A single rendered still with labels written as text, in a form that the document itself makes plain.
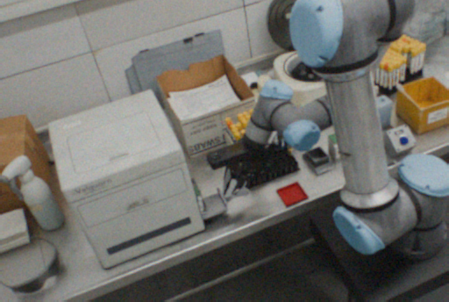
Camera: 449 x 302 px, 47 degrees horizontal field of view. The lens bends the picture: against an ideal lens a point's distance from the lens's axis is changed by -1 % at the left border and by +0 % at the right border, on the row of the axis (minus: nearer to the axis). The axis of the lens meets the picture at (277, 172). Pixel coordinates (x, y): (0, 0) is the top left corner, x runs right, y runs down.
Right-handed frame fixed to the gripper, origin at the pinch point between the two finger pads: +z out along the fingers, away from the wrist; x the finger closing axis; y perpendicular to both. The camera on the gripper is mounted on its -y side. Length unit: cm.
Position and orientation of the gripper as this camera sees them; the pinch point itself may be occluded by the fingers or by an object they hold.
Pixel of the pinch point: (224, 197)
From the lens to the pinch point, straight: 141.8
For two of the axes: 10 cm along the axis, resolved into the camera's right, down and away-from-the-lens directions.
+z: -3.7, 7.9, 4.8
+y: 8.3, 0.5, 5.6
